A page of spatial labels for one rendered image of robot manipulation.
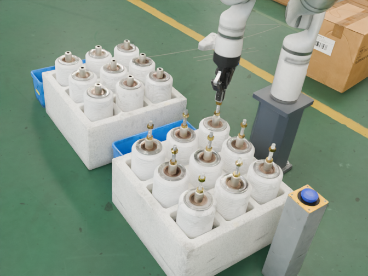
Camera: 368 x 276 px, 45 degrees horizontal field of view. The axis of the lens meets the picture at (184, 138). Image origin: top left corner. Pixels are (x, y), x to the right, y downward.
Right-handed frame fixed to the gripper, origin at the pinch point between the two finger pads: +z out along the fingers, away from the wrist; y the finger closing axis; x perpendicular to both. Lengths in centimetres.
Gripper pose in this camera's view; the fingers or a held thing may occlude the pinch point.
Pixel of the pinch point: (220, 95)
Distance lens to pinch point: 131.6
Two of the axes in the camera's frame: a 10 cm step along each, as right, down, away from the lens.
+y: 4.6, -5.0, 7.3
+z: -1.0, 7.9, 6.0
